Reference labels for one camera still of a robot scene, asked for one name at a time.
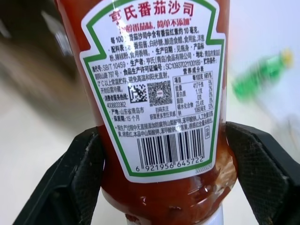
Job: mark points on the red ketchup squeeze bottle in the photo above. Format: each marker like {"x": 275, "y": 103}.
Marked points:
{"x": 152, "y": 70}

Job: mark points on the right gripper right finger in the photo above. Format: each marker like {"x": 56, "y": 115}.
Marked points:
{"x": 262, "y": 168}

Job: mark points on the green plastic soda bottle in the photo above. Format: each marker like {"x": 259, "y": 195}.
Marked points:
{"x": 257, "y": 79}

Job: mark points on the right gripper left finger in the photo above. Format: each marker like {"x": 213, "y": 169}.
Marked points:
{"x": 70, "y": 178}

